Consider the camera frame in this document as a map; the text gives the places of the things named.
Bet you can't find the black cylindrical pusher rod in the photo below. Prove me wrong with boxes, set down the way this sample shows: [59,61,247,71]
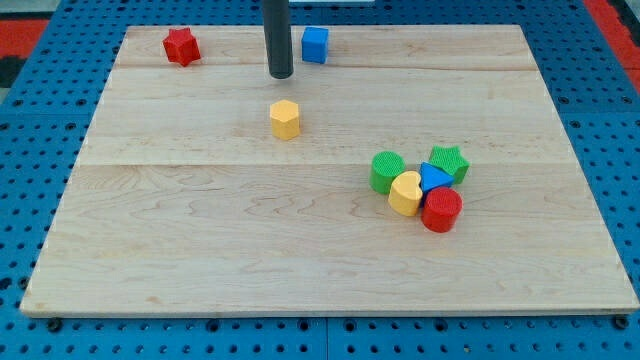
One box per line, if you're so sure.
[262,0,294,79]

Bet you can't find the green star block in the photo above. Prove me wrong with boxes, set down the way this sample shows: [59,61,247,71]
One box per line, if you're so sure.
[429,145,470,184]

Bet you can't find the red star block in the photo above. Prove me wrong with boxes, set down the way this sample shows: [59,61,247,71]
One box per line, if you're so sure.
[162,28,201,67]

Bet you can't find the wooden board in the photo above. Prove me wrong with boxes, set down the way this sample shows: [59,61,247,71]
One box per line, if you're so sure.
[20,25,639,318]

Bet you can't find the blue cube block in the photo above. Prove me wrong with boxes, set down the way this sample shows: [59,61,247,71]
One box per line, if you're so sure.
[301,27,329,64]

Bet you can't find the yellow hexagon block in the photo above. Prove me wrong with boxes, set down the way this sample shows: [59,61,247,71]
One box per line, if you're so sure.
[269,99,301,140]

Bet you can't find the green cylinder block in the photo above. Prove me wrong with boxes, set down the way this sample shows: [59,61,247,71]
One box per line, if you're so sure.
[369,151,405,194]

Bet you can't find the yellow heart block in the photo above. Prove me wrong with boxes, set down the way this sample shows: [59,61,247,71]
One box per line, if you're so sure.
[388,171,423,216]

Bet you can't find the blue triangle block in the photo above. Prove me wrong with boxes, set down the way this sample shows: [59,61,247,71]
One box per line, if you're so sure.
[419,162,454,194]

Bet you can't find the red cylinder block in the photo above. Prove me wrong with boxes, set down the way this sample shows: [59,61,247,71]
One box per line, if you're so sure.
[421,187,463,233]

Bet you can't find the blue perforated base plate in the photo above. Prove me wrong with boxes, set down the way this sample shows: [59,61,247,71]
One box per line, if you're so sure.
[1,1,639,359]

